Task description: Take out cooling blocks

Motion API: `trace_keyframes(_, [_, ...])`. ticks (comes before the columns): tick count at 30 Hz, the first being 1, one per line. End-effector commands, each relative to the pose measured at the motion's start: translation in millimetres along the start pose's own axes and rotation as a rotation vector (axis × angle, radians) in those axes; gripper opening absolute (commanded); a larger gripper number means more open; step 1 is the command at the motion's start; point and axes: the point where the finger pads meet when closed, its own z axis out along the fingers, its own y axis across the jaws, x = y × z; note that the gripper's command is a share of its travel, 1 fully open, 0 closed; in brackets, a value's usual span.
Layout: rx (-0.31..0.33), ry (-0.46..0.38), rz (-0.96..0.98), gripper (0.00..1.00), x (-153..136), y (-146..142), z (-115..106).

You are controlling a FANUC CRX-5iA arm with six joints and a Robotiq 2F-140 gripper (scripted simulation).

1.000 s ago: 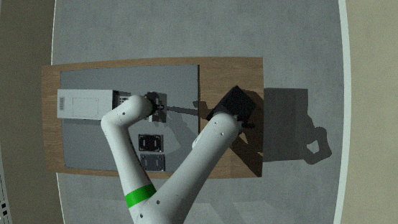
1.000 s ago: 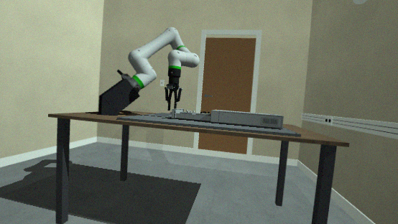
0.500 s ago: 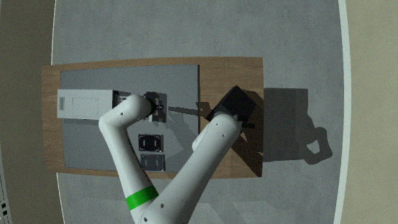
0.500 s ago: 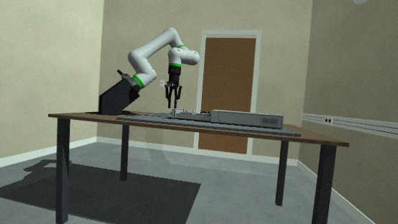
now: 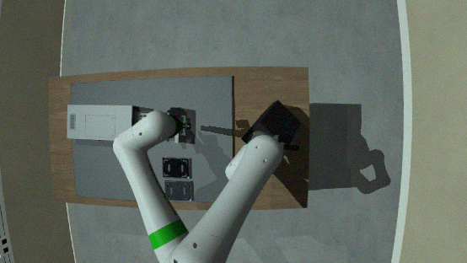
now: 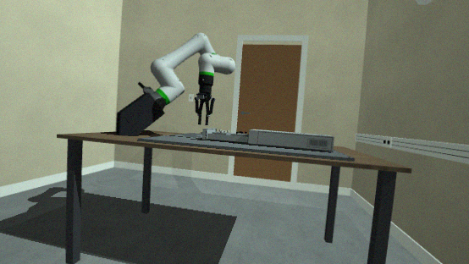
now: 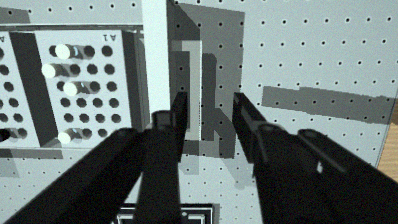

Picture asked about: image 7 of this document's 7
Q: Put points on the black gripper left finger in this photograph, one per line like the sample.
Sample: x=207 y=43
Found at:
x=91 y=191

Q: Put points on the light grey block with holes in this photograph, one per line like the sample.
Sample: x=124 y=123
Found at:
x=27 y=106
x=99 y=105

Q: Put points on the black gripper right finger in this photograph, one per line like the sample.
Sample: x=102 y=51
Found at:
x=354 y=191

